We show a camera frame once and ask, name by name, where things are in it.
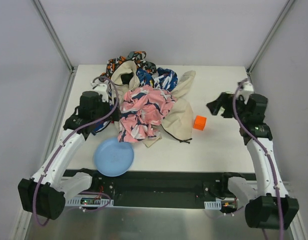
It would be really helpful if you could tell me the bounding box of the beige cloth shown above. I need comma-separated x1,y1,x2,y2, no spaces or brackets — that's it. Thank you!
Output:
112,61,196,148

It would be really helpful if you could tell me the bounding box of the pink patterned cloth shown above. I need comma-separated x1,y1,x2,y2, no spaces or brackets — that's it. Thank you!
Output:
118,85,177,143

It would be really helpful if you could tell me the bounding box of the blue white patterned cloth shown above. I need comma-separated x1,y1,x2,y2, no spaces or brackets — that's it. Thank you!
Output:
91,66,179,137

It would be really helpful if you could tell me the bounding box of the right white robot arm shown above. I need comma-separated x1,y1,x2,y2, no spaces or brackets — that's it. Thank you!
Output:
206,79,299,232

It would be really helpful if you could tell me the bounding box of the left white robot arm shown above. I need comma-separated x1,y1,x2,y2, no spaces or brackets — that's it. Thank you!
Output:
18,83,119,220

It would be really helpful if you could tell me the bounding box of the orange black patterned cloth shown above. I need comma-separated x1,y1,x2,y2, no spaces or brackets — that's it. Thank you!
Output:
101,51,157,85

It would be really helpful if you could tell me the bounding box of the orange cube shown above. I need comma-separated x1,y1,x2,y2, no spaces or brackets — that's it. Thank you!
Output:
193,115,207,131

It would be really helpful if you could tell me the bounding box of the blue plastic plate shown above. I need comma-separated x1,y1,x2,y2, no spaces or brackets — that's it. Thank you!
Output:
93,137,134,177

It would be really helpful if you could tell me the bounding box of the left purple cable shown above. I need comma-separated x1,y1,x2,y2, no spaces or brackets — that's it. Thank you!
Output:
32,76,119,227

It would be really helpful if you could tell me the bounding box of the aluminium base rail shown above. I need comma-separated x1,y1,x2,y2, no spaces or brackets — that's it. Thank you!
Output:
282,181,293,193

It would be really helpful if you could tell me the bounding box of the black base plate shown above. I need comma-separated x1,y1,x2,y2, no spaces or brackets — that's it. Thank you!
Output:
81,168,234,209

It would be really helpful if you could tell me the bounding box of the right white cable duct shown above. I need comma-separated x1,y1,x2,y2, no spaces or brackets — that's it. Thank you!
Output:
204,200,222,210

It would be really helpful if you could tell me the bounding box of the white cable duct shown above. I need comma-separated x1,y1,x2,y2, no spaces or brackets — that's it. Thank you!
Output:
204,200,222,210
65,196,114,208

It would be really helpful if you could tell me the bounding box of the left white cable duct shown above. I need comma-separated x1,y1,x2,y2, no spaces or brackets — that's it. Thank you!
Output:
65,196,114,208

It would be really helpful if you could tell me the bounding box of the right aluminium frame post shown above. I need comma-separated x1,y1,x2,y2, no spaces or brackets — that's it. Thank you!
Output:
245,0,298,75

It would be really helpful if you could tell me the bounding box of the aluminium frame post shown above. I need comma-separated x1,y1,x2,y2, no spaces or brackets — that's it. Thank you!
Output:
31,0,78,75
245,0,298,75

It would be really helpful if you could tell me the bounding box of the left aluminium frame post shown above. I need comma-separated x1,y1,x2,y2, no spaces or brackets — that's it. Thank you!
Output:
31,0,78,75

